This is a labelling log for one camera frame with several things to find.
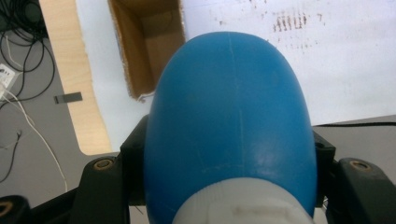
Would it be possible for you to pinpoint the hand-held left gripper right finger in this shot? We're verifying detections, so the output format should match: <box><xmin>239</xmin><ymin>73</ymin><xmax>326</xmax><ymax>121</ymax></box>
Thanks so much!
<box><xmin>312</xmin><ymin>130</ymin><xmax>337</xmax><ymax>208</ymax></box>

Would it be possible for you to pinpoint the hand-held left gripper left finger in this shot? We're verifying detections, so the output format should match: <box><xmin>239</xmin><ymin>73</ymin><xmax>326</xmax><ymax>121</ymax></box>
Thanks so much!
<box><xmin>120</xmin><ymin>114</ymin><xmax>150</xmax><ymax>206</ymax></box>

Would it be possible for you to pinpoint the blue bottle with white cap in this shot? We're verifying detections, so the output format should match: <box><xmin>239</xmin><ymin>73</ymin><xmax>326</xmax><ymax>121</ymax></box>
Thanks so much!
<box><xmin>143</xmin><ymin>31</ymin><xmax>318</xmax><ymax>224</ymax></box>

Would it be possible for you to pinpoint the blue cardboard box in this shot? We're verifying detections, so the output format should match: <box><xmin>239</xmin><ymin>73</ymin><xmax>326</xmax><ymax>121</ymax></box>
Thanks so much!
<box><xmin>107</xmin><ymin>0</ymin><xmax>187</xmax><ymax>104</ymax></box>

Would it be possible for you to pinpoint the white paper sheet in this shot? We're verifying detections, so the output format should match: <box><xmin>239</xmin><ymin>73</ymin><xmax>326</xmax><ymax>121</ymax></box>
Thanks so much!
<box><xmin>75</xmin><ymin>0</ymin><xmax>396</xmax><ymax>153</ymax></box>

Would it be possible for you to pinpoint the grey tape strip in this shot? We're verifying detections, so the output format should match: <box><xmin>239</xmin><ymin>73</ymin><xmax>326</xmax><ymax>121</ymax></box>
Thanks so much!
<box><xmin>53</xmin><ymin>91</ymin><xmax>84</xmax><ymax>105</ymax></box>

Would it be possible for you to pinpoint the white power adapter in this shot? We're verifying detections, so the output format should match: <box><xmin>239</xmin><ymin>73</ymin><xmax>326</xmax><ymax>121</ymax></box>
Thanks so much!
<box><xmin>0</xmin><ymin>63</ymin><xmax>17</xmax><ymax>101</ymax></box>

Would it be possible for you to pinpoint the white floor cable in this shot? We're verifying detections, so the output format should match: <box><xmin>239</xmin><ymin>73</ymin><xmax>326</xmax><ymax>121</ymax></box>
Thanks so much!
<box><xmin>0</xmin><ymin>87</ymin><xmax>69</xmax><ymax>193</ymax></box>

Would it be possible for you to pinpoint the thin black floor cable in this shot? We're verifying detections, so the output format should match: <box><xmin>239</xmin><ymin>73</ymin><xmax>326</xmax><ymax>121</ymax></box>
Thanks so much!
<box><xmin>0</xmin><ymin>130</ymin><xmax>23</xmax><ymax>185</ymax></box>

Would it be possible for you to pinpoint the tangle of black floor cables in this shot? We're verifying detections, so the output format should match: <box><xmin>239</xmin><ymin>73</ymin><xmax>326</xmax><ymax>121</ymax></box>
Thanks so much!
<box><xmin>0</xmin><ymin>0</ymin><xmax>57</xmax><ymax>110</ymax></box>

